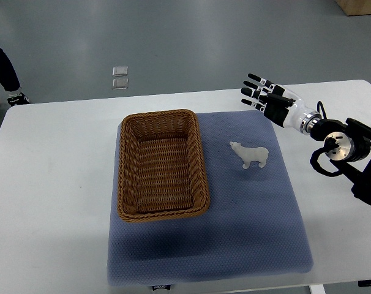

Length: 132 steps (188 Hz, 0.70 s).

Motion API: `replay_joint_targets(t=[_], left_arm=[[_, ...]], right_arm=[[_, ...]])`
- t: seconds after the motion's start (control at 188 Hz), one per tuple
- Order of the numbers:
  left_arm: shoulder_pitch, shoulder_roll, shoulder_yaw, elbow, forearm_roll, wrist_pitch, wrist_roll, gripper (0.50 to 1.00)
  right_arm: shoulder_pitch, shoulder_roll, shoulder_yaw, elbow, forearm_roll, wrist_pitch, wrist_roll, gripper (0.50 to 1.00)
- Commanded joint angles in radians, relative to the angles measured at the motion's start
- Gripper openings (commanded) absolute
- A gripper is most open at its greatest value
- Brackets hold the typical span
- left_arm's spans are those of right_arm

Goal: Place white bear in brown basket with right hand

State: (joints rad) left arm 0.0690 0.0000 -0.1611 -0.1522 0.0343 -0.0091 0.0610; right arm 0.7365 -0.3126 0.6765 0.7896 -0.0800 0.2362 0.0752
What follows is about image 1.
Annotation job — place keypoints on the upper metal floor plate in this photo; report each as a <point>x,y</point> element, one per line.
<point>119,71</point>

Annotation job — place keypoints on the wooden box corner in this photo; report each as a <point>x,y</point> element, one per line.
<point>355,7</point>

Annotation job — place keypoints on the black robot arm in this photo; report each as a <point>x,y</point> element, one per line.
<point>346,151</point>

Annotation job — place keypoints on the brown wicker basket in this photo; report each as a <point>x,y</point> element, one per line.
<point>161,170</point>

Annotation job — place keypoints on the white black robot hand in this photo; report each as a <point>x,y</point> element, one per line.
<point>280,105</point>

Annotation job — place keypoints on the black white sneaker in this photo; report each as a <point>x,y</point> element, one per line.
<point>17,98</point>

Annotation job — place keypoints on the person's dark trouser leg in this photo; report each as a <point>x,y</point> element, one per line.
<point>8,76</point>

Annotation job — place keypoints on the white bear figurine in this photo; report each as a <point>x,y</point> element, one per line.
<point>249,155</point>

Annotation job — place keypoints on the black table control panel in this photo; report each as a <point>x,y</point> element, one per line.
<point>364,283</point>

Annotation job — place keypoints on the blue padded mat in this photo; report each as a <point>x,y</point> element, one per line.
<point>253,226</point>

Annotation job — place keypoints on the black label tag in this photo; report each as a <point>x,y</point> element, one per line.
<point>161,287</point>

